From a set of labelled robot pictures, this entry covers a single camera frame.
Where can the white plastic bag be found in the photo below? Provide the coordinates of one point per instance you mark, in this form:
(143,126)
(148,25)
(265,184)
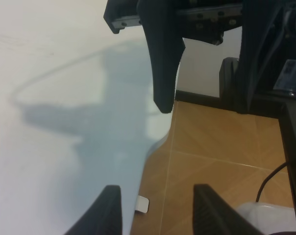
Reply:
(268,218)

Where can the white table bracket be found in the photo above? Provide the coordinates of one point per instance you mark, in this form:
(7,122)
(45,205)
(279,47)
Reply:
(142,204)

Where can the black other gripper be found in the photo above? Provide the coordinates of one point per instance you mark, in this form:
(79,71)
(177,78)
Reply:
(163,22)

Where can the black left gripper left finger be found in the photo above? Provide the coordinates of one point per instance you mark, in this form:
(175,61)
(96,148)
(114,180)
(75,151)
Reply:
(104,217)

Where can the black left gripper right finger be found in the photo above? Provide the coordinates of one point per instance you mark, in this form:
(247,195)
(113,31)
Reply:
(213,216)

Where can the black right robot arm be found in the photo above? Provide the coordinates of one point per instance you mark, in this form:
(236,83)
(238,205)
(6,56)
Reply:
(261,81)

